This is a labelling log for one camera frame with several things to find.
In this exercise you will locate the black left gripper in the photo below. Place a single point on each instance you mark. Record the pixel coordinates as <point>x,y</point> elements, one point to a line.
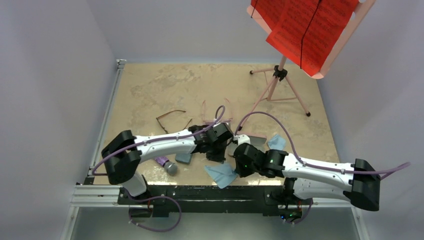
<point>219,157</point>

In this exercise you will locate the light blue cloth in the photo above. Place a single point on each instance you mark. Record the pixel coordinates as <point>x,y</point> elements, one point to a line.
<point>223,174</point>
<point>277,142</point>

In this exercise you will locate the pink glasses case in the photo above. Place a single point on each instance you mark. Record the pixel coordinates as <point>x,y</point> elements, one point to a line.
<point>257,140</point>

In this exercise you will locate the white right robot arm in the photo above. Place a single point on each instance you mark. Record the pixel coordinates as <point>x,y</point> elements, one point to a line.
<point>356,183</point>

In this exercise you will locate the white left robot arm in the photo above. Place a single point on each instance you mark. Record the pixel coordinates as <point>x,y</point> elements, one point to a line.
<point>122,156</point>

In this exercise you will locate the pink transparent sunglasses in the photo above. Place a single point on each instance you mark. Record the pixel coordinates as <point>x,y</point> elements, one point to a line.
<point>228,107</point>

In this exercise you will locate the grey glasses case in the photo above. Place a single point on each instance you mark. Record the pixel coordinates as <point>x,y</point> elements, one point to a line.
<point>183,158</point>

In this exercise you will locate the crumpled light blue cloth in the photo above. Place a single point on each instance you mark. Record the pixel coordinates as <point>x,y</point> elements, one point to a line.
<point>277,142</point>

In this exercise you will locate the pink music stand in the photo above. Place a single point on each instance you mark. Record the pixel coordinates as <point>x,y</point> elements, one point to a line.
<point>280,72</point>

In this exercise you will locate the red sheet music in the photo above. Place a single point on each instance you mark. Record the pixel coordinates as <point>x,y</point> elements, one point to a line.
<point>305,31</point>

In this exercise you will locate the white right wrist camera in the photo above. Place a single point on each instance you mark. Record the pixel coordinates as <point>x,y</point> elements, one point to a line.
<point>239,139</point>

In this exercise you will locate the brown frame glasses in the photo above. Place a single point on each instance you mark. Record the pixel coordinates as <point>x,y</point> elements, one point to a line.
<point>174,121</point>

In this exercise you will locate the aluminium frame rail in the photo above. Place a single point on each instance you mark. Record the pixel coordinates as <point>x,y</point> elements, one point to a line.
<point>86,194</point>

